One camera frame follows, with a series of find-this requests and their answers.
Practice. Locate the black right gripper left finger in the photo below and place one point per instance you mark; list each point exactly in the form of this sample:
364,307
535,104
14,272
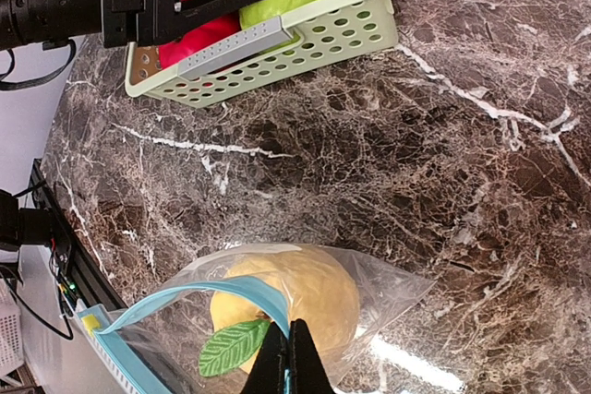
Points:
267,375

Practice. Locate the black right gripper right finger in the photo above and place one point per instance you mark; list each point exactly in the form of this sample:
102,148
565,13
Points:
306,372

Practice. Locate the orange pink peach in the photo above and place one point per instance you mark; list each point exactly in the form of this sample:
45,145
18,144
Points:
317,289

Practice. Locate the red bell pepper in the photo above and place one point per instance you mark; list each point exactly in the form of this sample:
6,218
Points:
198,11

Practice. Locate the pale green plastic basket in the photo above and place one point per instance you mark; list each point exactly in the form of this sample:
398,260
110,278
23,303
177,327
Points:
319,34

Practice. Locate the white perforated basket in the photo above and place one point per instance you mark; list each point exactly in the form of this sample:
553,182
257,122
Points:
11,346

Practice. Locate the black front rail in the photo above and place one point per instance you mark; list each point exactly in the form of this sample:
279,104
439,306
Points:
75,269

